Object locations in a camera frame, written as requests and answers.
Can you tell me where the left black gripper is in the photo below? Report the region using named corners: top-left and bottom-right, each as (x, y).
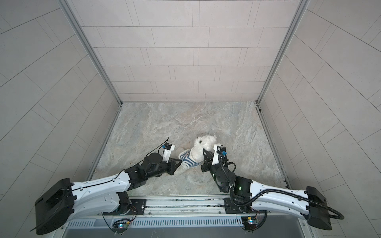
top-left (145, 158), bottom-right (184, 180)

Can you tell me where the white teddy bear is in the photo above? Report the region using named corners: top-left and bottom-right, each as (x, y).
top-left (181, 135), bottom-right (217, 170)

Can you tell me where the blue white striped sweater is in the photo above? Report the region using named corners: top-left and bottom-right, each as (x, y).
top-left (178, 149), bottom-right (201, 169)

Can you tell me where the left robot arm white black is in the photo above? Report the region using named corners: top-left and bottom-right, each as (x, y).
top-left (34, 153), bottom-right (182, 235)

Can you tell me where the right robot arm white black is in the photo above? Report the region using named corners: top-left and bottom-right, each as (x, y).
top-left (201, 150), bottom-right (332, 231)

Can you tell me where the left green circuit board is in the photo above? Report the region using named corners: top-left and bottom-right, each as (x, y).
top-left (113, 219), bottom-right (132, 229)

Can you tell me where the green circuit board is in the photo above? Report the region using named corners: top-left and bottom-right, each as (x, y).
top-left (241, 216), bottom-right (258, 231)
top-left (113, 219), bottom-right (132, 229)

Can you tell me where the right green circuit board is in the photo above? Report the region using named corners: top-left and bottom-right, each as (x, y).
top-left (241, 216), bottom-right (258, 231)

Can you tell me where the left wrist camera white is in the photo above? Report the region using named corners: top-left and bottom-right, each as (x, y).
top-left (162, 142), bottom-right (175, 163)

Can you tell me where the aluminium mounting rail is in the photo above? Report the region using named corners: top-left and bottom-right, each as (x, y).
top-left (59, 194), bottom-right (309, 219)

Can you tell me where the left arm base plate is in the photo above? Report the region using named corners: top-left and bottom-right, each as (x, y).
top-left (103, 199), bottom-right (147, 216)

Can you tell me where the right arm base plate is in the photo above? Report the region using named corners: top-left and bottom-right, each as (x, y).
top-left (221, 197), bottom-right (267, 215)

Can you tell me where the black corrugated cable conduit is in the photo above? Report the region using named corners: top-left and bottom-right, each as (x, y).
top-left (217, 153), bottom-right (345, 233)

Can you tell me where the right corner aluminium post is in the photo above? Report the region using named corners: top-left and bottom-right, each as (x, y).
top-left (257, 0), bottom-right (309, 105)

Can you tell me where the corner aluminium post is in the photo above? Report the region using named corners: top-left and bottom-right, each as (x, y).
top-left (257, 0), bottom-right (309, 105)
top-left (58, 0), bottom-right (123, 106)

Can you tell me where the left corner aluminium post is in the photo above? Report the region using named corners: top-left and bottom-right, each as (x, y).
top-left (58, 0), bottom-right (123, 106)

